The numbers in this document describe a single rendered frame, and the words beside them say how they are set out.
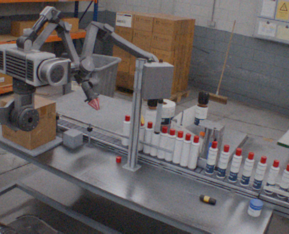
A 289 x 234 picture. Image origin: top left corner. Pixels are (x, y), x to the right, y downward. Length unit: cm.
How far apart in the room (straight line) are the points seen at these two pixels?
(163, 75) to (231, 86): 483
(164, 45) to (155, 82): 366
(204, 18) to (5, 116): 532
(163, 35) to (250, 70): 183
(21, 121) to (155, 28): 396
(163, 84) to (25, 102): 78
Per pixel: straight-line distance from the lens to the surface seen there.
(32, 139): 234
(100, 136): 249
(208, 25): 682
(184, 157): 218
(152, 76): 198
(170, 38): 558
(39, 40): 238
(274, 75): 647
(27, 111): 204
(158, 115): 206
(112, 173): 216
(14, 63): 199
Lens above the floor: 192
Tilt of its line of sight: 21 degrees down
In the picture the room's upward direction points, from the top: 6 degrees clockwise
